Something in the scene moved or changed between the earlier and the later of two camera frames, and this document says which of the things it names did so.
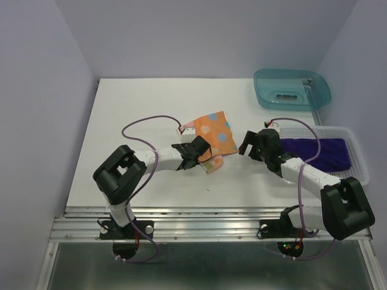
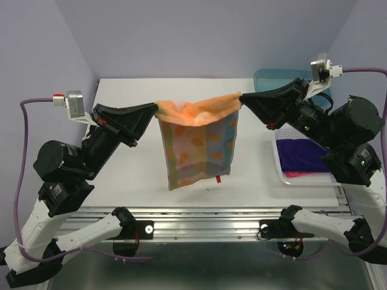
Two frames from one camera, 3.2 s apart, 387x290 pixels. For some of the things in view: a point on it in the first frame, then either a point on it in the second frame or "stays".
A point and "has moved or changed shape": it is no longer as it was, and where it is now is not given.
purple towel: [334, 155] stays
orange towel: [216, 130] has moved or changed shape
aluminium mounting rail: [81, 224] stays
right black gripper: [249, 138] → [276, 107]
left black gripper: [182, 145] → [130, 122]
